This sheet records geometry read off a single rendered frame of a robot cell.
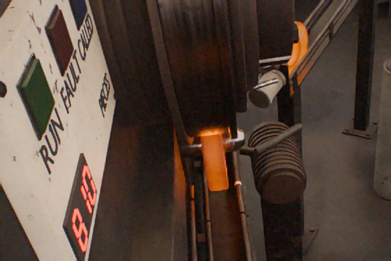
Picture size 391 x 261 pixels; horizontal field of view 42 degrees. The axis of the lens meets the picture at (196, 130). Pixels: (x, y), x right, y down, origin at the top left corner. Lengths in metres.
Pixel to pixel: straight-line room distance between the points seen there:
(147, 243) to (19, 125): 0.38
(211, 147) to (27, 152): 0.53
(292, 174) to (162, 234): 0.65
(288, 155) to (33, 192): 1.02
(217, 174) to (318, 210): 1.09
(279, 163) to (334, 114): 1.10
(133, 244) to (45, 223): 0.34
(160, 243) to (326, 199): 1.32
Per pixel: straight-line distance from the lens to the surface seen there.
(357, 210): 1.90
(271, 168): 1.26
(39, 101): 0.34
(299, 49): 1.39
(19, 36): 0.34
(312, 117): 2.32
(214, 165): 0.83
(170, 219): 0.69
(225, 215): 0.98
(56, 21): 0.40
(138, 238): 0.68
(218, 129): 0.66
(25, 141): 0.32
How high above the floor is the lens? 1.36
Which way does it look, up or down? 36 degrees down
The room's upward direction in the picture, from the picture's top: 10 degrees counter-clockwise
